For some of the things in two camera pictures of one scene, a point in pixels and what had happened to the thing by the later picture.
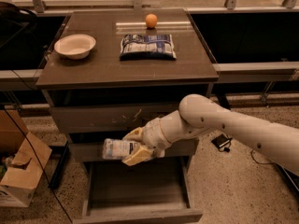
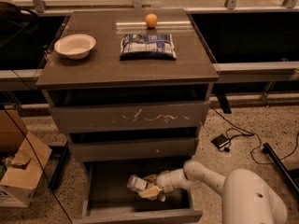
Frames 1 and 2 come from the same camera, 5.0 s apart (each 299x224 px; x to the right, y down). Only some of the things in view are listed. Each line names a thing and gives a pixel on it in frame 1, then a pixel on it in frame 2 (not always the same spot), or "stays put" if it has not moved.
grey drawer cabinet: (110, 70) stays put
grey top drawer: (108, 119) stays put
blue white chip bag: (139, 47) stays put
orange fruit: (151, 21) stays put
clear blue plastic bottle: (118, 149) → (136, 184)
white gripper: (154, 136) → (164, 180)
